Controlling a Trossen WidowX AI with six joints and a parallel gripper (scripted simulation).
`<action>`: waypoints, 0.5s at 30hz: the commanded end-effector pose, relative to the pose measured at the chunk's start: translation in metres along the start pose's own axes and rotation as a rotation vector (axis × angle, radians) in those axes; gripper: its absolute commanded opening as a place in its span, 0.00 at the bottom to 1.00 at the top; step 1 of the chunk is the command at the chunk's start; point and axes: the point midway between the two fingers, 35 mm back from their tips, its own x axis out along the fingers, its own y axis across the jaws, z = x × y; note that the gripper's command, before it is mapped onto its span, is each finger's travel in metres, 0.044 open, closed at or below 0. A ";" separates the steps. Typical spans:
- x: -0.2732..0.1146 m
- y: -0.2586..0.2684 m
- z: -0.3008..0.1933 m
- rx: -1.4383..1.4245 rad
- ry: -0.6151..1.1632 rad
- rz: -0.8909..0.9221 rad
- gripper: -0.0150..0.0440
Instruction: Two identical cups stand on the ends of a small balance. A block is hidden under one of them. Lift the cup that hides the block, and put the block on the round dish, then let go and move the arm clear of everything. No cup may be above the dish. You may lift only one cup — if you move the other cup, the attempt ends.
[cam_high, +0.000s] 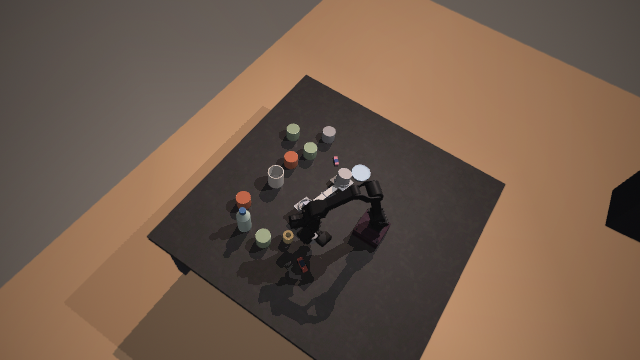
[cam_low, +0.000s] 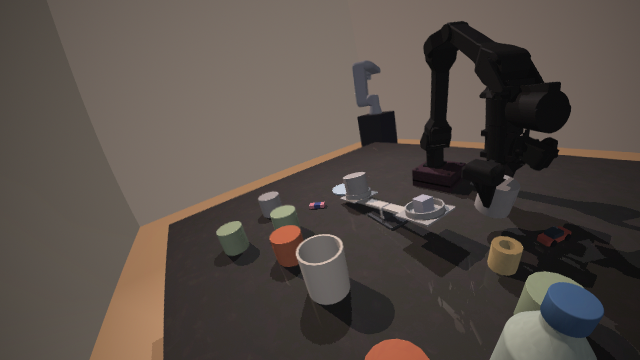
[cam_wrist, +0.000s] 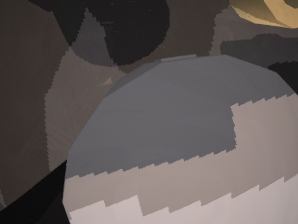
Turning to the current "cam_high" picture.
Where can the white bottle with blue cap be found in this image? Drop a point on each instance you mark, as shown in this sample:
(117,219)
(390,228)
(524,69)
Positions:
(243,220)

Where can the orange cylinder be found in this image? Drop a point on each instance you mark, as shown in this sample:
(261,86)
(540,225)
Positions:
(290,159)
(243,199)

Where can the red toy car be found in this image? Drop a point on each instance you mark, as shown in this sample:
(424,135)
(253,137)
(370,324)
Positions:
(302,264)

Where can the pale green cylinder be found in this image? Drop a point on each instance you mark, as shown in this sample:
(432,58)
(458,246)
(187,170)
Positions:
(263,238)
(310,151)
(292,132)

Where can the white round dish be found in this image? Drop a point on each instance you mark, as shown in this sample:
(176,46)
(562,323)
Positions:
(360,172)

